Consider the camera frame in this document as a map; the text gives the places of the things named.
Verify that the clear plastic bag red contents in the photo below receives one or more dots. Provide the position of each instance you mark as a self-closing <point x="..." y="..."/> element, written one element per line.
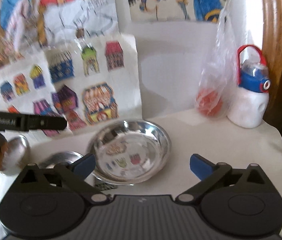
<point x="219" y="76"/>

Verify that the white cartoon table mat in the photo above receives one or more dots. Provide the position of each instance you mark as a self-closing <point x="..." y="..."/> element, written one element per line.
<point x="217" y="141"/>

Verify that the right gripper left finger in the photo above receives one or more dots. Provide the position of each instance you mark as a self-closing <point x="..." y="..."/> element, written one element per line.
<point x="73" y="177"/>

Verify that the girl with puppy drawing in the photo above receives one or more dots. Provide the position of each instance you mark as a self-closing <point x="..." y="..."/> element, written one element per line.
<point x="176" y="0"/>

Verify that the child with fan drawing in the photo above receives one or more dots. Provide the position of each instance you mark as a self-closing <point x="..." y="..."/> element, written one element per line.
<point x="27" y="24"/>

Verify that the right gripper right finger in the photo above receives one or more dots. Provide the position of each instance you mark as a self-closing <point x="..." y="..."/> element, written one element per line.
<point x="210" y="176"/>

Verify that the white blue water bottle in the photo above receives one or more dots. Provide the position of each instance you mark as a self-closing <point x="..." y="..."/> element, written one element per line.
<point x="252" y="93"/>

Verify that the deep steel bowl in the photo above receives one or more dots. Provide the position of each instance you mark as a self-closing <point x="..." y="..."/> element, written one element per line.
<point x="17" y="156"/>

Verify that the steel plate with sticker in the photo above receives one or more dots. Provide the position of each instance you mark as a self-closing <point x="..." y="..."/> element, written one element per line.
<point x="67" y="157"/>

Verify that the coloured houses drawing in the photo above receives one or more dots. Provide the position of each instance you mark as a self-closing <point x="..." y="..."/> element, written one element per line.
<point x="90" y="83"/>

